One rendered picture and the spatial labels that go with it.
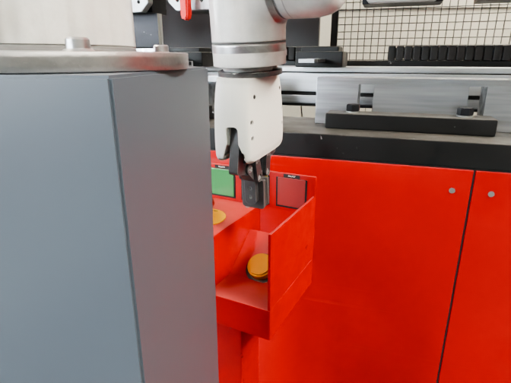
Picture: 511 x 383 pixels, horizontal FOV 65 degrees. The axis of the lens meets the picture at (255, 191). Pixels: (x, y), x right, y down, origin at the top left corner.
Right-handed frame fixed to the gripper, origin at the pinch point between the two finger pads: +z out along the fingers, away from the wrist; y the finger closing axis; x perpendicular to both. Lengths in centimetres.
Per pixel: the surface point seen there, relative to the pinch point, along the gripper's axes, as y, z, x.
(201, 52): -54, -14, -44
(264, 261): -0.8, 11.2, 0.5
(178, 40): -82, -16, -73
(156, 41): -35, -17, -43
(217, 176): -9.5, 3.0, -12.2
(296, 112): -260, 49, -98
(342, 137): -26.6, -0.6, 4.1
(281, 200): -9.3, 5.3, -0.4
